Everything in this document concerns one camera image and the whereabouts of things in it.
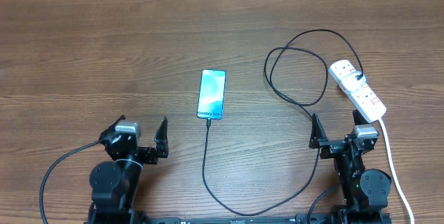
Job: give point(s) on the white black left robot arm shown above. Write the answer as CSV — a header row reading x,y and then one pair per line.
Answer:
x,y
114,184

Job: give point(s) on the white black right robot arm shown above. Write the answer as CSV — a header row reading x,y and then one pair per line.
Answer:
x,y
365,191

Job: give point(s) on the white power strip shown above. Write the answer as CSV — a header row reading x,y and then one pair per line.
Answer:
x,y
365,100

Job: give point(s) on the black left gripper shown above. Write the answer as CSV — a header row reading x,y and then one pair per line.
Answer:
x,y
150,155

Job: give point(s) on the white charger adapter plug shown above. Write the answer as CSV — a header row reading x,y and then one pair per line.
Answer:
x,y
352,82

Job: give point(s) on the blue Galaxy smartphone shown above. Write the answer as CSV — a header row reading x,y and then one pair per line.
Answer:
x,y
211,94

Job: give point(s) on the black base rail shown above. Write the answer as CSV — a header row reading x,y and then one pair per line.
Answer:
x,y
297,219

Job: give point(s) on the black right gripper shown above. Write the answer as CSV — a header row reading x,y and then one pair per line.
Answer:
x,y
317,141

